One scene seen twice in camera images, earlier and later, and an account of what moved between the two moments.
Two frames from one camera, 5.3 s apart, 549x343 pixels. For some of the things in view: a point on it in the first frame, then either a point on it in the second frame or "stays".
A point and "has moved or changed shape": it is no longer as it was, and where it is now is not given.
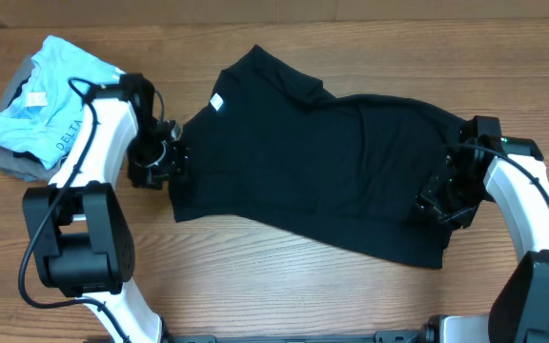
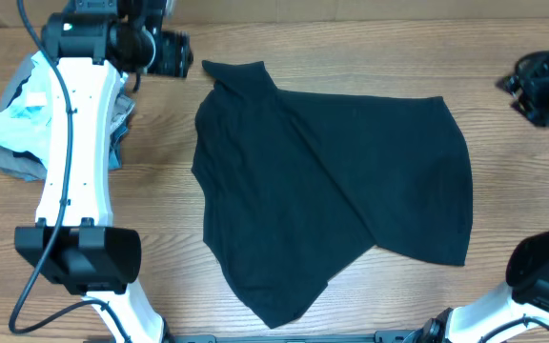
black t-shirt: [268, 140] has moved or changed shape
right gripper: [428, 199] → [524, 81]
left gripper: [177, 166] → [172, 53]
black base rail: [377, 336] stays
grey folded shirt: [14, 165] stays
